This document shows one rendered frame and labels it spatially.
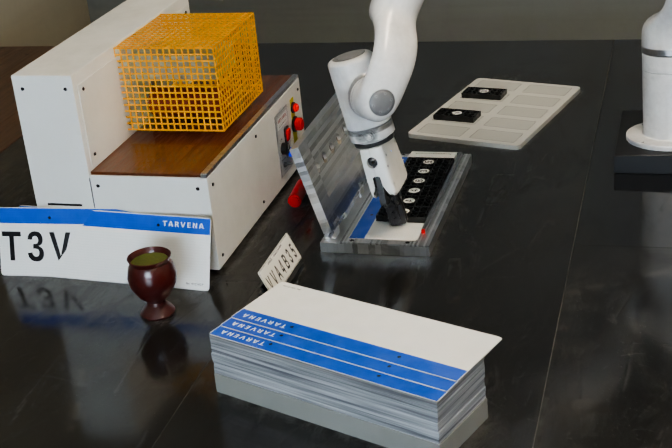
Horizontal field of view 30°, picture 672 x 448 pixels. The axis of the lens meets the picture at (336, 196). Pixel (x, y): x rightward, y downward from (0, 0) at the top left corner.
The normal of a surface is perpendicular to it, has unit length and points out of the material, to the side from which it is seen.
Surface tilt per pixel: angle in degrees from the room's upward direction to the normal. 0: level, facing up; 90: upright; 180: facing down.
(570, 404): 0
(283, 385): 90
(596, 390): 0
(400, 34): 45
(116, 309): 0
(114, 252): 69
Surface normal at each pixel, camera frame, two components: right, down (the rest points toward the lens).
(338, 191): 0.90, -0.23
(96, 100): 0.96, 0.03
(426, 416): -0.58, 0.37
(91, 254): -0.34, 0.05
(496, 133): -0.09, -0.91
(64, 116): -0.27, 0.40
